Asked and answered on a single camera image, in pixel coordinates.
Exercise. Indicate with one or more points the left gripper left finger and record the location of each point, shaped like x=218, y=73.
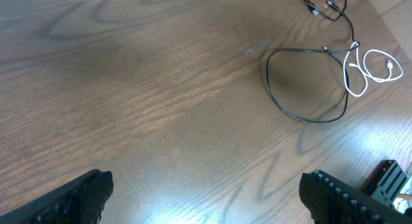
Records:
x=81, y=200

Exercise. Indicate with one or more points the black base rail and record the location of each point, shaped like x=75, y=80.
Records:
x=390, y=185

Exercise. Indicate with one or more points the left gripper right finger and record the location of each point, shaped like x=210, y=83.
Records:
x=330, y=200

